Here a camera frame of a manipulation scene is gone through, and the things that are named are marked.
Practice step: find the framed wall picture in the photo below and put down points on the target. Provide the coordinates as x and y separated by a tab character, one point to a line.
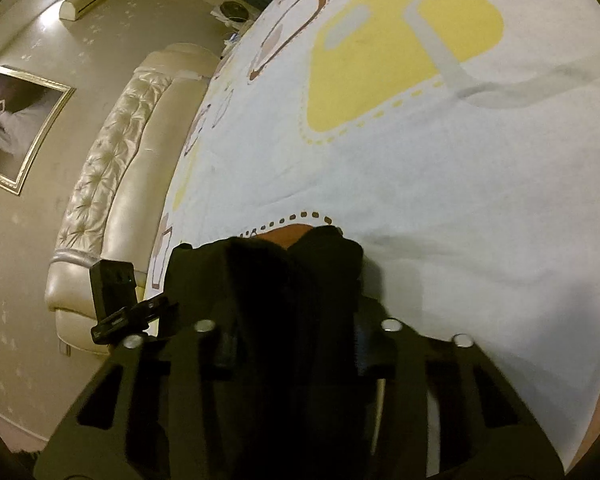
29	106

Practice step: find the cream tufted leather headboard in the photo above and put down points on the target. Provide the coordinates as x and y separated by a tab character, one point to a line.
115	209

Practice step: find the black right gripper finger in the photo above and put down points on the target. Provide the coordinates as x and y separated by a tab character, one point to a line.
367	357

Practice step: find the white patterned bed sheet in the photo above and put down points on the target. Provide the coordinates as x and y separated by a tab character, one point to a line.
458	141

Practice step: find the black pants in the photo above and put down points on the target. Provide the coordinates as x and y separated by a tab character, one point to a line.
286	368

